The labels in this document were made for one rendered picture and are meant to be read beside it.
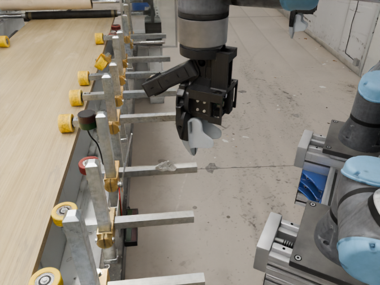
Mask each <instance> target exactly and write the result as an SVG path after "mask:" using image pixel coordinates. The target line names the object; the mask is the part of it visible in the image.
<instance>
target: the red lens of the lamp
mask: <svg viewBox="0 0 380 285"><path fill-rule="evenodd" d="M93 111H94V110H93ZM95 117H96V112H95V114H94V115H93V116H90V117H88V118H81V117H79V116H78V114H77V118H78V122H79V123H81V124H89V123H93V122H94V121H96V119H95Z"/></svg>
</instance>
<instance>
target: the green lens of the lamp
mask: <svg viewBox="0 0 380 285"><path fill-rule="evenodd" d="M79 127H80V129H82V130H85V131H88V130H92V129H95V128H96V127H97V125H96V121H95V122H93V123H91V124H81V123H79Z"/></svg>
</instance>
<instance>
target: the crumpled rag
mask: <svg viewBox="0 0 380 285"><path fill-rule="evenodd" d="M174 164H175V162H174V161H172V160H168V161H165V162H161V163H159V164H158V166H155V169H156V170H160V171H168V170H169V171H175V170H176V169H177V167H176V166H175V165H174Z"/></svg>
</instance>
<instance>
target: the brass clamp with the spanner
mask: <svg viewBox="0 0 380 285"><path fill-rule="evenodd" d="M119 168H120V163H119V161H115V169H116V176H115V177H114V178H106V175H105V176H104V182H105V183H104V187H105V190H106V191H108V192H111V191H112V192H115V191H116V190H117V189H118V181H119V180H120V178H119Z"/></svg>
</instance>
